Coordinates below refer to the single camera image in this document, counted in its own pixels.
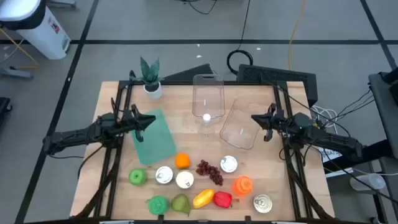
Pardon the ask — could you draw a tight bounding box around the white cable bundle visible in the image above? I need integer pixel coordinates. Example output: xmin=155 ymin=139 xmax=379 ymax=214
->
xmin=310 ymin=105 xmax=338 ymax=127

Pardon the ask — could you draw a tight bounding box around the gold-lidded tin can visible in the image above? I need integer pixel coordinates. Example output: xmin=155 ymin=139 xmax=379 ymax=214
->
xmin=252 ymin=194 xmax=274 ymax=214

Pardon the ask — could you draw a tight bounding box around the black metal rig frame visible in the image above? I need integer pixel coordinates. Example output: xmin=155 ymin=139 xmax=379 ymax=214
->
xmin=74 ymin=80 xmax=335 ymax=224

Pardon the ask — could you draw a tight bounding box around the white trash can black liner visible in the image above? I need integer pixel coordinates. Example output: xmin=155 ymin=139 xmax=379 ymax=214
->
xmin=0 ymin=0 xmax=72 ymax=60

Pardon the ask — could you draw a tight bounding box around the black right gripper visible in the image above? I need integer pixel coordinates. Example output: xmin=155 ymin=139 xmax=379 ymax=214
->
xmin=251 ymin=103 xmax=290 ymax=142

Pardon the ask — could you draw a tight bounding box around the red grape bunch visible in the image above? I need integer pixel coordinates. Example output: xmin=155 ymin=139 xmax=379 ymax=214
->
xmin=195 ymin=159 xmax=224 ymax=187

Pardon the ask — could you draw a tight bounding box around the white printed sign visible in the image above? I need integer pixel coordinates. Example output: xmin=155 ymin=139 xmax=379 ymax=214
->
xmin=320 ymin=148 xmax=343 ymax=164

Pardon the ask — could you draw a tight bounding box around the black hanging cable with coil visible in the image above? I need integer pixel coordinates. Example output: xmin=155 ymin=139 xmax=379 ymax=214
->
xmin=226 ymin=0 xmax=254 ymax=75

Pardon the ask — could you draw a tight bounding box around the grey metal stand base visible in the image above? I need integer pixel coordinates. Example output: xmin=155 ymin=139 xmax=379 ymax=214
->
xmin=0 ymin=66 xmax=34 ymax=79

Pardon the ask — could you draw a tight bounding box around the yellow orange mango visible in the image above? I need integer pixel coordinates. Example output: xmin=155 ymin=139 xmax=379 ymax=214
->
xmin=192 ymin=188 xmax=215 ymax=209

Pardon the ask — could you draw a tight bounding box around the silver tin can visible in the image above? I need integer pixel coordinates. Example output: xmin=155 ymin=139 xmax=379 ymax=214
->
xmin=220 ymin=155 xmax=239 ymax=174
xmin=155 ymin=166 xmax=174 ymax=185
xmin=175 ymin=170 xmax=195 ymax=190

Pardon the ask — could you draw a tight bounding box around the green pear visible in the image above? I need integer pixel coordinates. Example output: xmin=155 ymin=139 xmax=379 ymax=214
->
xmin=170 ymin=193 xmax=192 ymax=216

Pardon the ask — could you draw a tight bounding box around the black chair part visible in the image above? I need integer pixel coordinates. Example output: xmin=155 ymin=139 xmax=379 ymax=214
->
xmin=0 ymin=96 xmax=13 ymax=125

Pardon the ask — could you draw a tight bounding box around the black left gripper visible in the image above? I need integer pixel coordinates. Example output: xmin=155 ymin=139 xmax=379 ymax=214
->
xmin=123 ymin=104 xmax=157 ymax=143

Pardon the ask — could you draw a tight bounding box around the clear plastic bin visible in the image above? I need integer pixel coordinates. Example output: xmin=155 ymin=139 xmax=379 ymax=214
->
xmin=219 ymin=98 xmax=261 ymax=151
xmin=192 ymin=73 xmax=226 ymax=119

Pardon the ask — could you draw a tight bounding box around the snake plant in white pot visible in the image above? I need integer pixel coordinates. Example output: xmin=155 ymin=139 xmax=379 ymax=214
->
xmin=129 ymin=56 xmax=164 ymax=100

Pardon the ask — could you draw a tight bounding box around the teal plastic bin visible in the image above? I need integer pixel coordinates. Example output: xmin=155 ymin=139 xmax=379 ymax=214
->
xmin=130 ymin=108 xmax=177 ymax=166

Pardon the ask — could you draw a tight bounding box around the yellow hanging cable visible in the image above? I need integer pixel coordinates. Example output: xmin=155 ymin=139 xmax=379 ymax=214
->
xmin=287 ymin=0 xmax=307 ymax=71

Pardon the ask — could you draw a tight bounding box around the black angled panel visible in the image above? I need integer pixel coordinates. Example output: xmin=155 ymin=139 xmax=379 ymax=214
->
xmin=161 ymin=63 xmax=215 ymax=82

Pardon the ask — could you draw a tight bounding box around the green apple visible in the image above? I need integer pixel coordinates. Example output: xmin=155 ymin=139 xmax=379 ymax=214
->
xmin=128 ymin=168 xmax=147 ymax=187

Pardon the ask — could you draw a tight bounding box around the red bell pepper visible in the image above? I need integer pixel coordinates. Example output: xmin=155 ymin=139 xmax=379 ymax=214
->
xmin=212 ymin=190 xmax=233 ymax=209

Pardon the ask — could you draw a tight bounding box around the orange fruit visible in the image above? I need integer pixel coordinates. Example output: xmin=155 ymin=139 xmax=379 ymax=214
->
xmin=174 ymin=152 xmax=191 ymax=170

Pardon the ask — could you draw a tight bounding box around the orange plastic bottle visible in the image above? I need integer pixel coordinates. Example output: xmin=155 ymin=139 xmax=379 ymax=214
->
xmin=232 ymin=175 xmax=254 ymax=197

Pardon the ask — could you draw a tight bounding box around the grey cart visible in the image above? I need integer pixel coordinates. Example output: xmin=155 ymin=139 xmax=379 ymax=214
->
xmin=368 ymin=67 xmax=398 ymax=150

